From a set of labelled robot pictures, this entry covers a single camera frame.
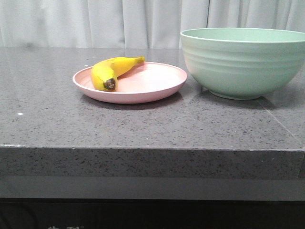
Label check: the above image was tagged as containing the yellow banana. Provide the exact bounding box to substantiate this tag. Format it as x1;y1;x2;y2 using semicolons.
91;56;145;92

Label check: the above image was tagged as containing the pink plate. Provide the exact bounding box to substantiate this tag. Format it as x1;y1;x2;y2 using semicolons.
73;62;187;104

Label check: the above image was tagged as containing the green bowl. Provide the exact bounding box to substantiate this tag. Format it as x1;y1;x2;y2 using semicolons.
180;28;305;100

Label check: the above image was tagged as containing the white curtain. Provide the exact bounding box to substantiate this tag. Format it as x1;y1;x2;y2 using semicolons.
0;0;305;49

